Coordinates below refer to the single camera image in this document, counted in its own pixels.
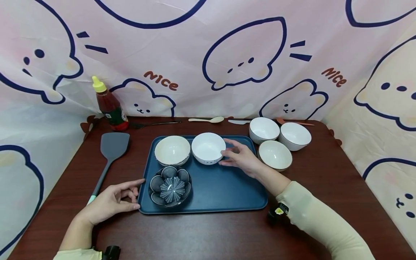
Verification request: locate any person's left forearm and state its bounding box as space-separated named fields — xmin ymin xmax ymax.
xmin=53 ymin=215 xmax=103 ymax=260

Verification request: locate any person's right hand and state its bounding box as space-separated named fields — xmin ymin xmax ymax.
xmin=218 ymin=138 xmax=266 ymax=178

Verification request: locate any person's left hand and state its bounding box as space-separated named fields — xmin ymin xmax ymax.
xmin=78 ymin=178 xmax=146 ymax=226

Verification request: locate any black wrist band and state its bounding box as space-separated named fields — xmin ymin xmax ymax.
xmin=266 ymin=202 xmax=290 ymax=224
xmin=91 ymin=245 xmax=122 ymax=260

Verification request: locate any cream bowl brown rim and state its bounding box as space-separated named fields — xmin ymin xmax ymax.
xmin=154 ymin=135 xmax=192 ymax=167
xmin=257 ymin=140 xmax=293 ymax=172

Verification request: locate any dark blue rectangular tray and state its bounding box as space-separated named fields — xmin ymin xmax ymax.
xmin=137 ymin=135 xmax=269 ymax=215

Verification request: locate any white bowl dark rim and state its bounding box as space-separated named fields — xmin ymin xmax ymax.
xmin=248 ymin=117 xmax=281 ymax=145
xmin=278 ymin=122 xmax=312 ymax=152

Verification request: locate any cream spoon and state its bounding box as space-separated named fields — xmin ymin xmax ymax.
xmin=188 ymin=116 xmax=225 ymax=124

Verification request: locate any orange-brown spoon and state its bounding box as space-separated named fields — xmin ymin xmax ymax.
xmin=276 ymin=117 xmax=315 ymax=127

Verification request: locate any red sauce bottle yellow cap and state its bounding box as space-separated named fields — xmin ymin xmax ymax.
xmin=91 ymin=75 xmax=130 ymax=131

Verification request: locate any grey silicone spatula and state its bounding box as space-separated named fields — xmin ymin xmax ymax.
xmin=87 ymin=132 xmax=131 ymax=206

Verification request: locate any thin black utensil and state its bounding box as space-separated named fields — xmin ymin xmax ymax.
xmin=130 ymin=121 xmax=183 ymax=130

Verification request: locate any person's right forearm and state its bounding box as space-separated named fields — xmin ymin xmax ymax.
xmin=256 ymin=164 xmax=376 ymax=260

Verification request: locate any plain white bowl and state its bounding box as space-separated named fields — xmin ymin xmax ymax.
xmin=191 ymin=132 xmax=227 ymax=166

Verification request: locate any dark blue flower-shaped dish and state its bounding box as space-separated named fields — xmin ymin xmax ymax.
xmin=148 ymin=165 xmax=192 ymax=208

